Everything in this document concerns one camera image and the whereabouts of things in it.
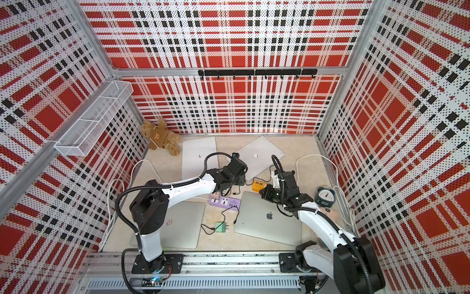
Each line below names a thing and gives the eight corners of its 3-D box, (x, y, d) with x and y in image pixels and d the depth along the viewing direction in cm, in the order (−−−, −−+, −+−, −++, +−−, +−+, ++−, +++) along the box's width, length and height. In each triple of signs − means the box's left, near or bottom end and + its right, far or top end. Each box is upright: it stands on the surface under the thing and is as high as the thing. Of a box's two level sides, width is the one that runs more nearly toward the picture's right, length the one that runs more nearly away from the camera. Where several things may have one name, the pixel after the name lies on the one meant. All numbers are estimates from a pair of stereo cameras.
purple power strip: (208, 205, 91) (207, 203, 89) (211, 196, 94) (210, 194, 92) (240, 209, 90) (239, 207, 88) (241, 200, 93) (241, 198, 91)
